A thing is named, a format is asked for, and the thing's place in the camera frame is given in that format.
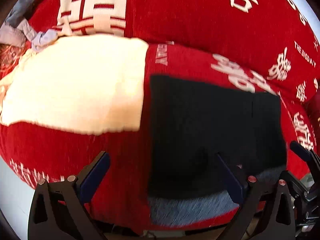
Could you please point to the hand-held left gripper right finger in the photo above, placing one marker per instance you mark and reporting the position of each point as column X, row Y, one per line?
column 231, row 180

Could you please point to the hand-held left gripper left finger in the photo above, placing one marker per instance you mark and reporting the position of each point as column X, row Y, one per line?
column 96, row 177

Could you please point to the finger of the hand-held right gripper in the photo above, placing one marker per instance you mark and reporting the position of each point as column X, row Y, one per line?
column 301, row 151

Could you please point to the black pants with grey lining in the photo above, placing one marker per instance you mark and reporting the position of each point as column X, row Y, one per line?
column 205, row 120

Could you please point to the dark red printed cushion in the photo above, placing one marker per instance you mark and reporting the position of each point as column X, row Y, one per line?
column 314, row 112

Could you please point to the folded cream cloth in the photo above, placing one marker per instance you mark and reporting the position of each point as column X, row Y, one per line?
column 75, row 85

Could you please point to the red printed sofa cover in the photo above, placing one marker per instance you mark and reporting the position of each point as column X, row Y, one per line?
column 200, row 30

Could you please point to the pale grey crumpled garment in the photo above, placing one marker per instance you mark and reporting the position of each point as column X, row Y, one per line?
column 22, row 27

